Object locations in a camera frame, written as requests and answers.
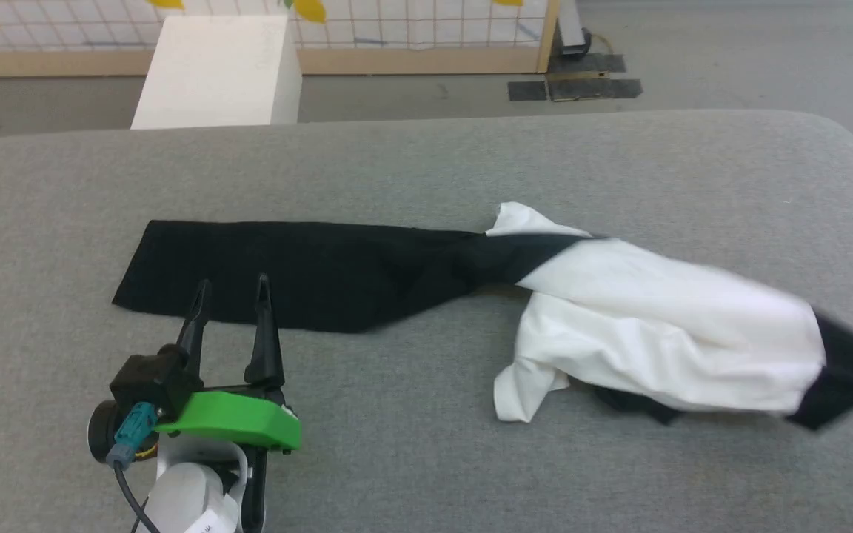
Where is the black cable with teal connector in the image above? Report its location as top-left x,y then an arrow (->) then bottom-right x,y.
106,403 -> 162,533

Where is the grey round table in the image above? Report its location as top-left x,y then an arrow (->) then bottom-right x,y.
0,110 -> 853,533

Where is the white cube box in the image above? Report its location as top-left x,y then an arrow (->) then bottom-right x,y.
130,15 -> 303,131

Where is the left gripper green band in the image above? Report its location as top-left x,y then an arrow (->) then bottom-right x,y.
153,273 -> 302,453

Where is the black cloth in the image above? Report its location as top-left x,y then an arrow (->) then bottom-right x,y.
112,201 -> 853,432

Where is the black floor power device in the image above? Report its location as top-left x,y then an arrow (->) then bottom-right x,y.
560,26 -> 592,61

